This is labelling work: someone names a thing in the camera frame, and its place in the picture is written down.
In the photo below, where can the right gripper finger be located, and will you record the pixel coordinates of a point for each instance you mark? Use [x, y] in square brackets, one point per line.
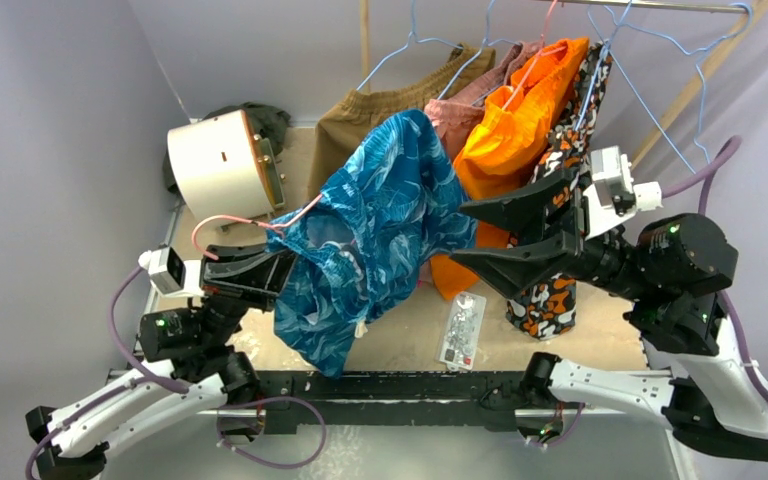
[535, 211]
[509, 271]

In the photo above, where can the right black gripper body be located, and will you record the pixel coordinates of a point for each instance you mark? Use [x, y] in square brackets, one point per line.
[573, 225]

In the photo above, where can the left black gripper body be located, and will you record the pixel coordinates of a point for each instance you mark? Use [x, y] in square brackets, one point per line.
[227, 297]

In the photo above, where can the pink wire hanger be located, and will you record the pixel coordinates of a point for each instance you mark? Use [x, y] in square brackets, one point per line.
[277, 228]
[542, 52]

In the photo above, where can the blue patterned shorts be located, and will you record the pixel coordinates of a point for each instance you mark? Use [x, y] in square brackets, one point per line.
[383, 215]

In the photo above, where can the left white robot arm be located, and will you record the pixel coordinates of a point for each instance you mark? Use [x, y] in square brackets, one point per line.
[186, 364]

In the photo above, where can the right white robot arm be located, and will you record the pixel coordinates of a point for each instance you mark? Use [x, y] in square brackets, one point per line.
[709, 397]

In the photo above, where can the camouflage patterned shorts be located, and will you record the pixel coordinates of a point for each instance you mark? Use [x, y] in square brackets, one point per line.
[548, 309]

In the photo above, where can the orange shorts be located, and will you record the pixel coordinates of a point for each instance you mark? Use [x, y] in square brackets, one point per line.
[504, 147]

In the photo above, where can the pink shorts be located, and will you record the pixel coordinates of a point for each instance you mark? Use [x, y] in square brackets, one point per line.
[453, 120]

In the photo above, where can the brown shorts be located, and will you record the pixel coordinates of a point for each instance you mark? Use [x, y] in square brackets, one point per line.
[340, 130]

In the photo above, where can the white cylindrical drum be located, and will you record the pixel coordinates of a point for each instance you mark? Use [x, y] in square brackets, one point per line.
[222, 166]

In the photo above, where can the white printed card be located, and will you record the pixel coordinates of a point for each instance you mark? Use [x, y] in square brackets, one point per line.
[460, 336]

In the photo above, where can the dark green cloth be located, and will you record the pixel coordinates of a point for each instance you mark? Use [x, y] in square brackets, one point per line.
[267, 121]

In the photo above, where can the metal hanging rod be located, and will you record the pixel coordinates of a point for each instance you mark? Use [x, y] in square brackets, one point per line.
[666, 5]

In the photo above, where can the wooden rack pole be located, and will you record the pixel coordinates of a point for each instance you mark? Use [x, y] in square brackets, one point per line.
[364, 36]

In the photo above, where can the wooden diagonal rack bar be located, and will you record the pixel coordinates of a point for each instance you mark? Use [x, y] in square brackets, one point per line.
[709, 64]

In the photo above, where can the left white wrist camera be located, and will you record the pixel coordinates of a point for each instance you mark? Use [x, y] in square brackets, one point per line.
[170, 275]

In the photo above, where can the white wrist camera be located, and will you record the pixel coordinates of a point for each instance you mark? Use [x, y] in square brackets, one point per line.
[613, 197]
[170, 275]

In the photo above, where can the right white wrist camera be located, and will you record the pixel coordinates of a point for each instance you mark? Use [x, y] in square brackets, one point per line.
[613, 197]

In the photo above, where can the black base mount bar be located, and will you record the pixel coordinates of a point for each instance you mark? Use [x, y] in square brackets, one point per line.
[493, 400]

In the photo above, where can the blue wire hanger left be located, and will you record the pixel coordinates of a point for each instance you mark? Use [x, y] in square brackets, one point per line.
[413, 38]

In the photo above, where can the empty blue wire hanger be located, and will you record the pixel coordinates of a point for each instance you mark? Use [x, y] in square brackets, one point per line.
[619, 19]

